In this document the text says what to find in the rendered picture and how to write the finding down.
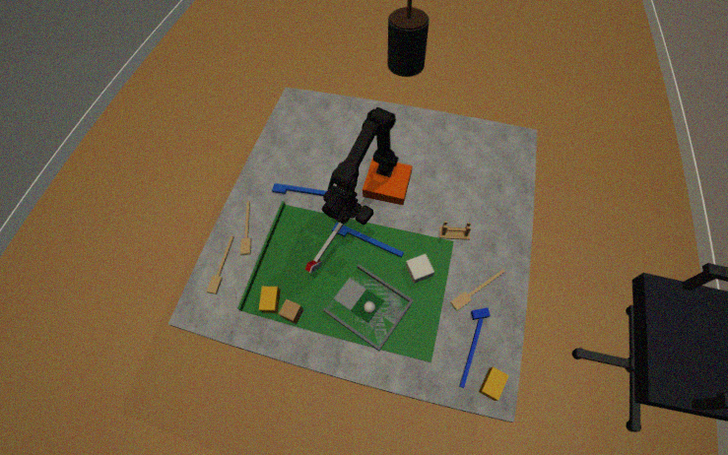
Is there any yellow rectangular block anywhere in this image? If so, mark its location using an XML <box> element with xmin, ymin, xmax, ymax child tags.
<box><xmin>259</xmin><ymin>287</ymin><xmax>281</xmax><ymax>314</ymax></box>
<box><xmin>479</xmin><ymin>366</ymin><xmax>509</xmax><ymax>401</ymax></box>

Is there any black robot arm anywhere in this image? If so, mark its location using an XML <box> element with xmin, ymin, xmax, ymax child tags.
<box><xmin>322</xmin><ymin>107</ymin><xmax>399</xmax><ymax>224</ymax></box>

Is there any green flat mat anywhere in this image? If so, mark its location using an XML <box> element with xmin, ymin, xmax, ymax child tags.
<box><xmin>242</xmin><ymin>205</ymin><xmax>454</xmax><ymax>362</ymax></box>

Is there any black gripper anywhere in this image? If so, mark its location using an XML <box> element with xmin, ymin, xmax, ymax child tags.
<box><xmin>323</xmin><ymin>190</ymin><xmax>373</xmax><ymax>225</ymax></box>

